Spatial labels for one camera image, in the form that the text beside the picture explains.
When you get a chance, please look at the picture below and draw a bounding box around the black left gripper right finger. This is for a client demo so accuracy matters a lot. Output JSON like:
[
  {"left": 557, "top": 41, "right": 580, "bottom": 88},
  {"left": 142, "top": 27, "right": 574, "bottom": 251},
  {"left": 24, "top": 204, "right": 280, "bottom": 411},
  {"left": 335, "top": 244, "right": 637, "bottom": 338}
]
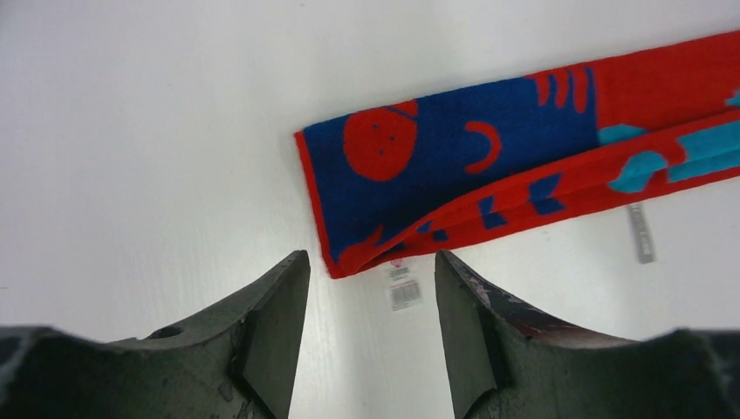
[{"left": 435, "top": 251, "right": 739, "bottom": 418}]

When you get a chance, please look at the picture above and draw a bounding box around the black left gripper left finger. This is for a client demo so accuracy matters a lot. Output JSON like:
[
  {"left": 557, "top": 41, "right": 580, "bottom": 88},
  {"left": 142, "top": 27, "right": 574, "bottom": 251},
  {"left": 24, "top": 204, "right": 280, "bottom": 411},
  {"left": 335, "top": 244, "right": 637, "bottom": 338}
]
[{"left": 1, "top": 251, "right": 311, "bottom": 418}]

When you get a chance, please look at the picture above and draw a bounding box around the red blue patterned towel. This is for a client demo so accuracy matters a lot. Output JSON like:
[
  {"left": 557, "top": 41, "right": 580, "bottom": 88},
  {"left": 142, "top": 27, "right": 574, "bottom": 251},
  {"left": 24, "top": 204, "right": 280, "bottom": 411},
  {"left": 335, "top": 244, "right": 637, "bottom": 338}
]
[{"left": 295, "top": 31, "right": 739, "bottom": 278}]

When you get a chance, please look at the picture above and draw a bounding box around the white barcode tag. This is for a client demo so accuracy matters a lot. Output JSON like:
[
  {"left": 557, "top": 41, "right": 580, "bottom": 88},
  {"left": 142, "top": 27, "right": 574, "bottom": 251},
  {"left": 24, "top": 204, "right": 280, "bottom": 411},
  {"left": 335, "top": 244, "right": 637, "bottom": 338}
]
[{"left": 383, "top": 258, "right": 423, "bottom": 313}]

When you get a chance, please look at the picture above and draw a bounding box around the grey towel label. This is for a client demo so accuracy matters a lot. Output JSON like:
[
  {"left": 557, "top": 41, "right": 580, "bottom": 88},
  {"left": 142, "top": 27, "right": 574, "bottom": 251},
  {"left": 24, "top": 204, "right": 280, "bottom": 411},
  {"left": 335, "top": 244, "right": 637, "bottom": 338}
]
[{"left": 627, "top": 203, "right": 656, "bottom": 264}]

